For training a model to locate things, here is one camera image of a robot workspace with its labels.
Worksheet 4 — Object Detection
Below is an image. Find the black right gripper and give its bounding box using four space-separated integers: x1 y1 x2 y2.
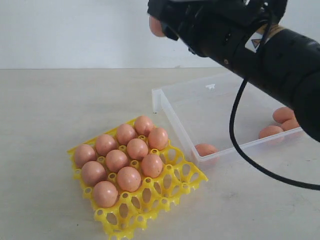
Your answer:
147 0 287 63

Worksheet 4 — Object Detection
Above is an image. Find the brown egg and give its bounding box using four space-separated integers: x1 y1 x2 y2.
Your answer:
92 181 118 208
94 134 118 157
105 149 129 173
115 123 137 145
147 127 169 150
126 138 149 161
195 143 219 167
258 125 284 145
74 144 97 169
280 118 300 132
149 16 165 37
116 166 142 192
133 115 155 137
81 161 107 187
141 153 163 178
272 106 295 124

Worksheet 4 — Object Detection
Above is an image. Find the clear plastic container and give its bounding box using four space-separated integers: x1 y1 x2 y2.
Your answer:
152 73 309 169

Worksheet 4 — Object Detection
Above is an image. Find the yellow plastic egg tray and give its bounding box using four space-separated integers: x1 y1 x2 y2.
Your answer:
67 117 209 240

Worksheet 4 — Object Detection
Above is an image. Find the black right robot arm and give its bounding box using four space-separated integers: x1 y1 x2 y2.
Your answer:
147 0 320 140

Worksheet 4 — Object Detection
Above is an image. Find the black cable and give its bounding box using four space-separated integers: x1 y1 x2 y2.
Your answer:
228 9 320 191

